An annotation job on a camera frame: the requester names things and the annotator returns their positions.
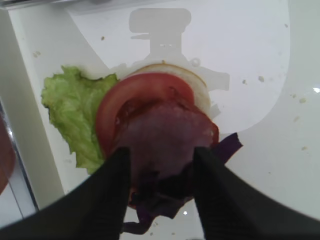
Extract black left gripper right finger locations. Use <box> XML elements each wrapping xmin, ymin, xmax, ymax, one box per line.
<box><xmin>193</xmin><ymin>147</ymin><xmax>320</xmax><ymax>240</ymax></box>

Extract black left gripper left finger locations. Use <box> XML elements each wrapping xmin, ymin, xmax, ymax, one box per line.
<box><xmin>0</xmin><ymin>147</ymin><xmax>131</xmax><ymax>240</ymax></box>

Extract purple cabbage shreds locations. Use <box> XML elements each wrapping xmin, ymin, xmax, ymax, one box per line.
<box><xmin>122</xmin><ymin>133</ymin><xmax>243</xmax><ymax>235</ymax></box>

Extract lettuce leaf under tomato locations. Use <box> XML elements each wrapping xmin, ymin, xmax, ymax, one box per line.
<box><xmin>41</xmin><ymin>66</ymin><xmax>119</xmax><ymax>175</ymax></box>

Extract tomato slice on bun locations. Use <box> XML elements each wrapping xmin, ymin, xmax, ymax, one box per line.
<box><xmin>95</xmin><ymin>72</ymin><xmax>196</xmax><ymax>158</ymax></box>

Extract bottom bun half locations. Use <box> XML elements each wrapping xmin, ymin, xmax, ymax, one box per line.
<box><xmin>117</xmin><ymin>60</ymin><xmax>222</xmax><ymax>118</ymax></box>

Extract metal serving tray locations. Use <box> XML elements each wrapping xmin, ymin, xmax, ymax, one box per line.
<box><xmin>0</xmin><ymin>0</ymin><xmax>320</xmax><ymax>240</ymax></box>

